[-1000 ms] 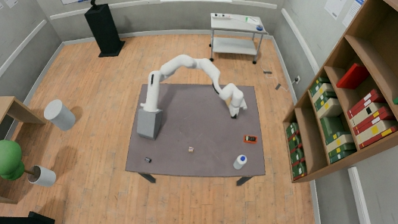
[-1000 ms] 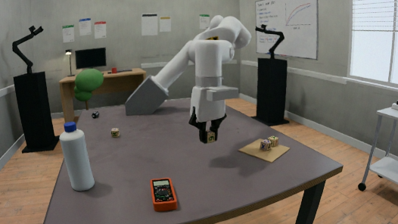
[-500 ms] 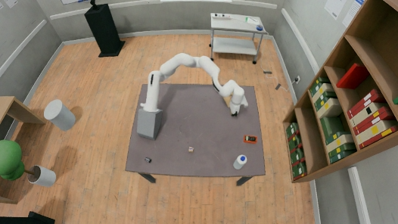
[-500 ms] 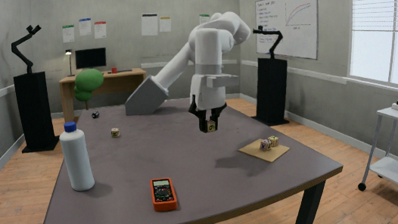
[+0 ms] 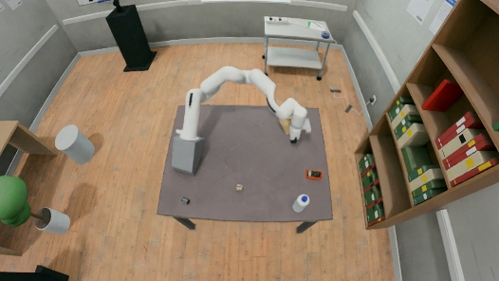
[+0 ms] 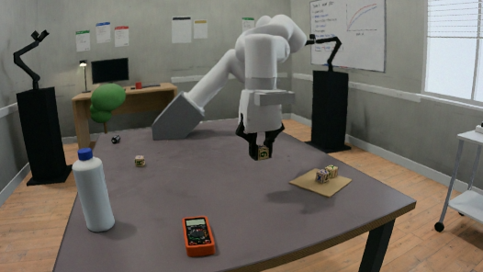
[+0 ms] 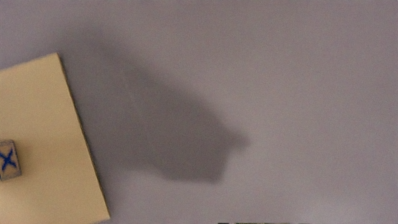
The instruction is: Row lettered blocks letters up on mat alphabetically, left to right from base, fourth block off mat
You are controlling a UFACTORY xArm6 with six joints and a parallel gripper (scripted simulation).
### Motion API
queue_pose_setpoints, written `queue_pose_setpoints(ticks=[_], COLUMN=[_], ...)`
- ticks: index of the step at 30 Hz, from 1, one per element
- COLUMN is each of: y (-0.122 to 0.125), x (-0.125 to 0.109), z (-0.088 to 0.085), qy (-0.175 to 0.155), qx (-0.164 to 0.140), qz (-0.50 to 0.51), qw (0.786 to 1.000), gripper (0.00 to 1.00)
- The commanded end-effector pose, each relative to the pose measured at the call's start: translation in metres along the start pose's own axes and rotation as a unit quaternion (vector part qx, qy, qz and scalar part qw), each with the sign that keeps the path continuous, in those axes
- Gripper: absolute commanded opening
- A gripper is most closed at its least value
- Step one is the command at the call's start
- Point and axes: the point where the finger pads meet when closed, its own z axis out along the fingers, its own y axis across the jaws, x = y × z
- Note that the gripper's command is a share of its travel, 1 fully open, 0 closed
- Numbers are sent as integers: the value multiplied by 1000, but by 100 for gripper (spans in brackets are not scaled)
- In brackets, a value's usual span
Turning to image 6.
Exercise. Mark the orange pocket multimeter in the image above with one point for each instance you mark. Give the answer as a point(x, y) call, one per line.
point(198, 237)

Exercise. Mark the small tan letter block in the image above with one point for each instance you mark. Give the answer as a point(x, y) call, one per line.
point(333, 171)
point(263, 152)
point(139, 161)
point(322, 176)

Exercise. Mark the white plastic bottle with blue cap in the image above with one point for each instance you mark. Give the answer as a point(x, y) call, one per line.
point(92, 190)

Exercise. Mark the tan flat mat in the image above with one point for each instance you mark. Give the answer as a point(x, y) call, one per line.
point(327, 189)

